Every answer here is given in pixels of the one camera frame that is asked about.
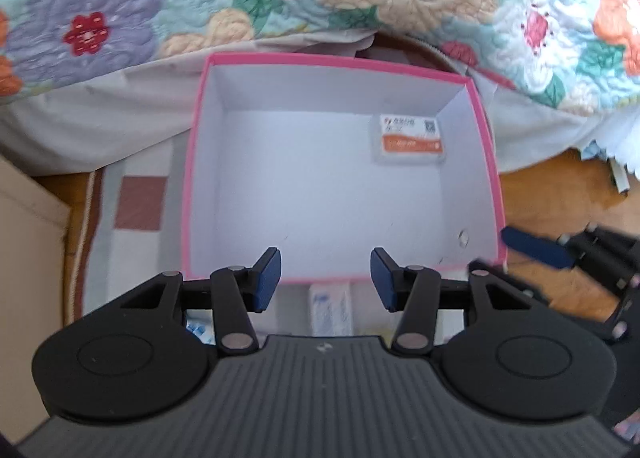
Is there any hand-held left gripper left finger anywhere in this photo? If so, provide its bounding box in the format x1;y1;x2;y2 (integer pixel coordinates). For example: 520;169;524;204
85;247;283;356

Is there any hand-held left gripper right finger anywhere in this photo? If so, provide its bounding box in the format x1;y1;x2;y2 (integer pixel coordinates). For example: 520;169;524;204
371;248;556;357

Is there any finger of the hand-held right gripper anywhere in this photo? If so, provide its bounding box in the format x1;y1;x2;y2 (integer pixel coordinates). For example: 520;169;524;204
602;288;640;345
501;223;640;291

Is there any white packet with blue print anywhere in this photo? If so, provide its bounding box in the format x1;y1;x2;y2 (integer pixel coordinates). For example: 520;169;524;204
184;310;218;346

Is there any pink cardboard box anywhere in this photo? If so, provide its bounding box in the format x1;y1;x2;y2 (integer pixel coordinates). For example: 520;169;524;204
181;52;510;286

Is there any white tissue packet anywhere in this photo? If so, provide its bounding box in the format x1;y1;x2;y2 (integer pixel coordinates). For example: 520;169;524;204
308;280;357;337

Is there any white zigzag-edged cloth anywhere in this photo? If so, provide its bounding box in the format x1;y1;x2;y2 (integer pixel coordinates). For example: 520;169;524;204
580;135;640;178

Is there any orange and white card box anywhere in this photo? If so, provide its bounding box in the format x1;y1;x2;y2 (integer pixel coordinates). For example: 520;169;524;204
371;114;447;165

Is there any checkered mat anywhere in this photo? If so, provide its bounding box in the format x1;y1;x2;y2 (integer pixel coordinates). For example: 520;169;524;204
65;140;471;339

